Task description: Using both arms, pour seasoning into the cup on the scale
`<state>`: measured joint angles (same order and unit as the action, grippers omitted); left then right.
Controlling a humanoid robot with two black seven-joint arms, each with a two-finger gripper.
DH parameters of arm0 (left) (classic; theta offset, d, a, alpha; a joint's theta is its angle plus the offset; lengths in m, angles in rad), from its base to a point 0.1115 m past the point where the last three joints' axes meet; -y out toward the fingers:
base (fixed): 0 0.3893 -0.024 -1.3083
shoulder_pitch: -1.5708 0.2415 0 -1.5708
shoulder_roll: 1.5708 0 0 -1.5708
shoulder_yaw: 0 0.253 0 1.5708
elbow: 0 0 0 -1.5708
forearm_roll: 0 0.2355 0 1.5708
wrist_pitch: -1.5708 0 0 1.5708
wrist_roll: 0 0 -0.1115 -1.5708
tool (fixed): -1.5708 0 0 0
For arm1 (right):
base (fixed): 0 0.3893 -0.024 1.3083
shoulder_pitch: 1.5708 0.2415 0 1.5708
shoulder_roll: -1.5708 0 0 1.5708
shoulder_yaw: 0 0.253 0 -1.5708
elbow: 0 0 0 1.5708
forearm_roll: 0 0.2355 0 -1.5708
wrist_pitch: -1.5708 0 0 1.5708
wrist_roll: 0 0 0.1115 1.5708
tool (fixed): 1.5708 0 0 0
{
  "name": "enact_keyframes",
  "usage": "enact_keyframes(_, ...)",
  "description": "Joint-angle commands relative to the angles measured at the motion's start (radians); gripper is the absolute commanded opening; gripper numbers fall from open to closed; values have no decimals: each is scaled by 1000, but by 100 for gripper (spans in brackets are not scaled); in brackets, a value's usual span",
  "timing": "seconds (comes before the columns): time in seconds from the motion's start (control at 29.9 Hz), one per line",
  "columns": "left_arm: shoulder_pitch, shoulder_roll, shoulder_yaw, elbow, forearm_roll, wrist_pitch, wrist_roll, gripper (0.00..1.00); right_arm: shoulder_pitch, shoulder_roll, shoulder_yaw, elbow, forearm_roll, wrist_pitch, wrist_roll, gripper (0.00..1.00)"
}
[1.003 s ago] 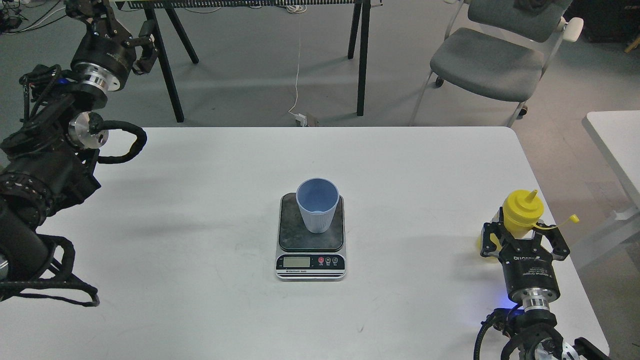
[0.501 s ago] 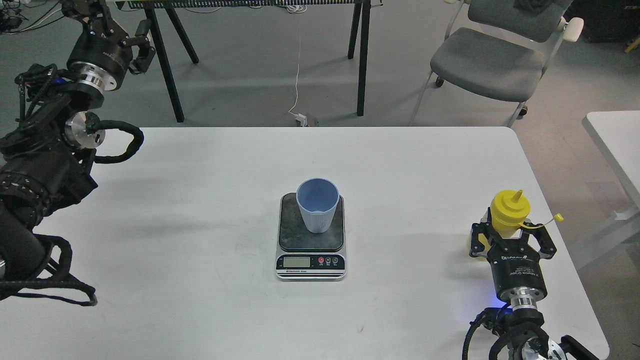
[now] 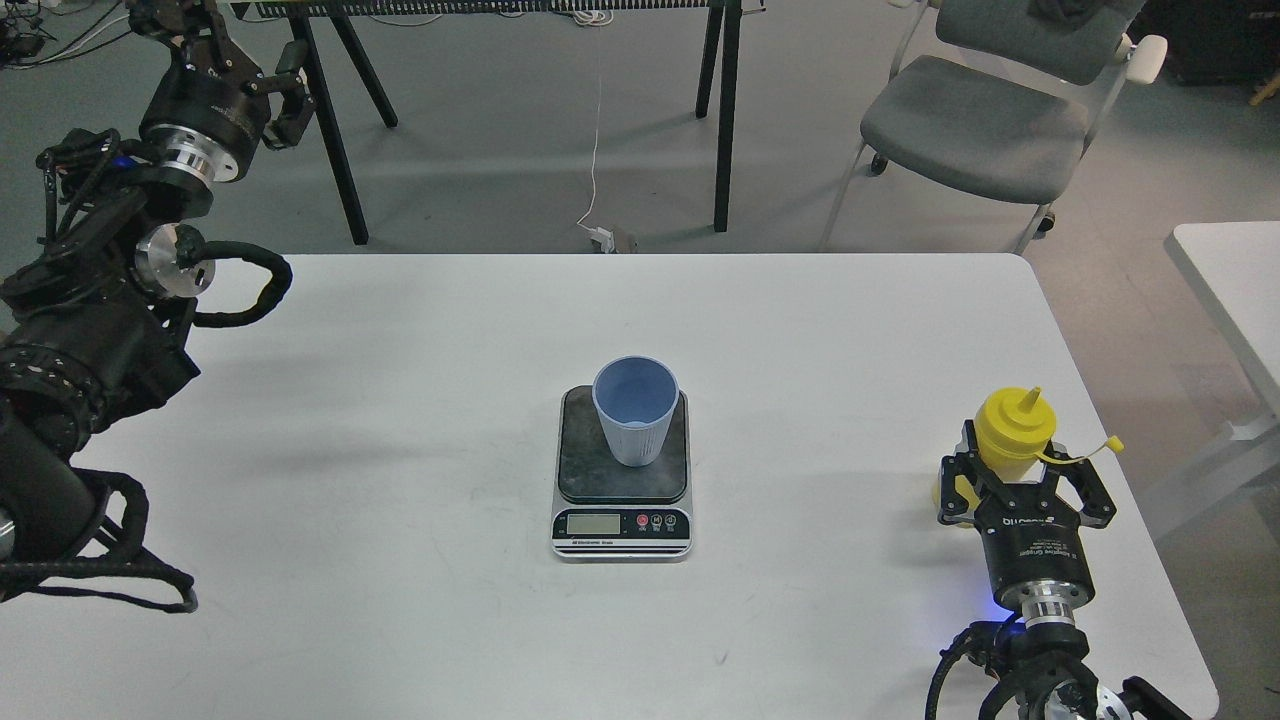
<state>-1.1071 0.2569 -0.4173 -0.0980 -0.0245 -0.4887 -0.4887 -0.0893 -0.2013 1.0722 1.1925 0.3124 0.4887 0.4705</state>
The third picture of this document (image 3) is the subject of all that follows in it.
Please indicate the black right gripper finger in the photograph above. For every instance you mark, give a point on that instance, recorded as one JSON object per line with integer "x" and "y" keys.
{"x": 1098, "y": 509}
{"x": 966, "y": 483}

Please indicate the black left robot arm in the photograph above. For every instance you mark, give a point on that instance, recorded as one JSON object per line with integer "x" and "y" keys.
{"x": 103, "y": 315}

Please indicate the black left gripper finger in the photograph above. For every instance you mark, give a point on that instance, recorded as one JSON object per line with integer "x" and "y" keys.
{"x": 287, "y": 128}
{"x": 194, "y": 32}

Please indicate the grey office chair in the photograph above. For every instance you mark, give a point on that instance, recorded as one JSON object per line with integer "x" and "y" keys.
{"x": 987, "y": 135}

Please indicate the white side table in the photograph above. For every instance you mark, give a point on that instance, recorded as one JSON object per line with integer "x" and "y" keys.
{"x": 1232, "y": 268}

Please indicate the white power adapter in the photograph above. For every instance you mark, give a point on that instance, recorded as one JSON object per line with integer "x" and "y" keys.
{"x": 603, "y": 240}

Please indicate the yellow squeeze bottle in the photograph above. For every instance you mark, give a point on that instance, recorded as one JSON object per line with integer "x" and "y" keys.
{"x": 1013, "y": 426}

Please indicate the digital kitchen scale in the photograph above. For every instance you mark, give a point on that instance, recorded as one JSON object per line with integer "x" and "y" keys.
{"x": 603, "y": 510}

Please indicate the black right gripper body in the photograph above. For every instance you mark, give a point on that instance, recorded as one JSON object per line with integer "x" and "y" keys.
{"x": 1031, "y": 538}

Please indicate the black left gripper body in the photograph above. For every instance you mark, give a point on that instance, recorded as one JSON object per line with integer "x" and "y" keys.
{"x": 209, "y": 113}

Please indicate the black legged background table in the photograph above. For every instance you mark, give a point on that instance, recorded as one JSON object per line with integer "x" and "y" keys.
{"x": 722, "y": 40}

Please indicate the blue ribbed plastic cup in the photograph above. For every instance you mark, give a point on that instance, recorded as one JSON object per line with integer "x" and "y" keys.
{"x": 635, "y": 398}

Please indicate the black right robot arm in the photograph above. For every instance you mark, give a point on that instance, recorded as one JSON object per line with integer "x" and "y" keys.
{"x": 1036, "y": 656}

